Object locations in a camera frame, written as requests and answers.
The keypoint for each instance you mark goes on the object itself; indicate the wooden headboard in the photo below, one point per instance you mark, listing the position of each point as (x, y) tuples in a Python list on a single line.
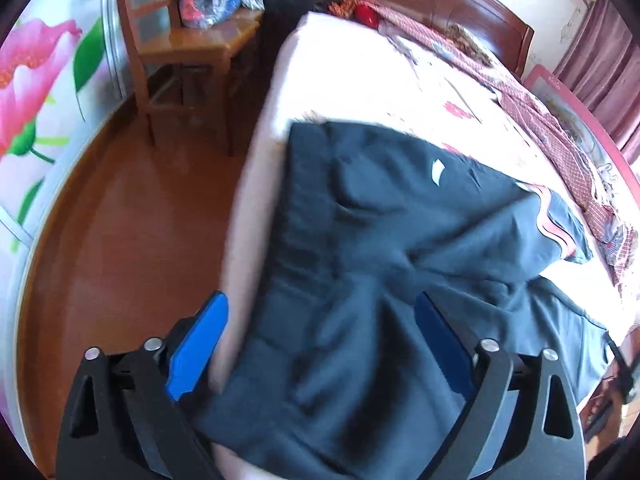
[(450, 0)]

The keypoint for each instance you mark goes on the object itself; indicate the wooden chair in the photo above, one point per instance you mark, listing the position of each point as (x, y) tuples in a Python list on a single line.
[(200, 45)]

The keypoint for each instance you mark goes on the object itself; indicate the red pillow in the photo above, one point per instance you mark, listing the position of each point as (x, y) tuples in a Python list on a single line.
[(367, 14)]

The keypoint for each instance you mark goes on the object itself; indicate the bed with floral sheet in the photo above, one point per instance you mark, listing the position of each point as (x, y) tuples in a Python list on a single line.
[(380, 80)]

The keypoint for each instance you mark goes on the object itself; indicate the pink bed guard rail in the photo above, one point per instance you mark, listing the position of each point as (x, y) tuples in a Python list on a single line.
[(542, 76)]

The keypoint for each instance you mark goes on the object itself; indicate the pink curtain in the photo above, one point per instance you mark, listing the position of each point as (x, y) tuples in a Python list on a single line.
[(600, 60)]

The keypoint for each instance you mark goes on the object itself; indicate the beige floral pillow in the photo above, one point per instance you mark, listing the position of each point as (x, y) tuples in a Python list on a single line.
[(465, 37)]

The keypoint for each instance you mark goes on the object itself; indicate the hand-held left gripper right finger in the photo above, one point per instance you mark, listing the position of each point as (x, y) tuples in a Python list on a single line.
[(440, 345)]

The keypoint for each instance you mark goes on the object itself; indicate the dark navy pants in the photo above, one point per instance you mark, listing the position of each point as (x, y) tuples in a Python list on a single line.
[(350, 260)]

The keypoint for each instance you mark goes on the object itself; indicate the red patterned quilt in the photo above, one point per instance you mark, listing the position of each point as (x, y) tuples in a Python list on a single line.
[(525, 105)]

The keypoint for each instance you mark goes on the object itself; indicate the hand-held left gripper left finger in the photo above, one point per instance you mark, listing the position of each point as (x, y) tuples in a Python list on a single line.
[(197, 350)]

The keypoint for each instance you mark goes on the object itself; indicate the pale folded cloth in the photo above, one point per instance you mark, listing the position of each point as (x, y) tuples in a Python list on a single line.
[(407, 45)]

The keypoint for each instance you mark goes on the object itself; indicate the pile of black clothes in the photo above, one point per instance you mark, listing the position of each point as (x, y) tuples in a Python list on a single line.
[(285, 5)]

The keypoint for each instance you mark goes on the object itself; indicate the floral wardrobe door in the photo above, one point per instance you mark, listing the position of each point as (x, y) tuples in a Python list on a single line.
[(40, 85)]

